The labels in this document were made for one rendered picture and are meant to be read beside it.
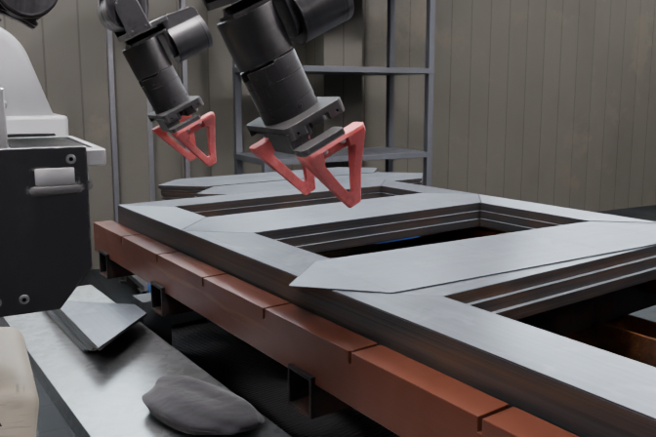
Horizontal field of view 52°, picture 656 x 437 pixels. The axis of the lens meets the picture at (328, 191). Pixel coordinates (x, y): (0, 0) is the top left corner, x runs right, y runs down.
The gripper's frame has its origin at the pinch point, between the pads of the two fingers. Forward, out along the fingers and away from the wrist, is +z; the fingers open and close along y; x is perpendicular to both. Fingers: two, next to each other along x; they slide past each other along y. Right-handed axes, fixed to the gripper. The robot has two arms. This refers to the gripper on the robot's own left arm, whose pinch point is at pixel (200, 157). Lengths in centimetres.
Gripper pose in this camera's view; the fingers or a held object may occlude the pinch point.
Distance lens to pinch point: 108.9
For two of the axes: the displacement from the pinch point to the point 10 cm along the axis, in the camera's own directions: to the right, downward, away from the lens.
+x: -7.9, 5.1, -3.5
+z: 4.0, 8.5, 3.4
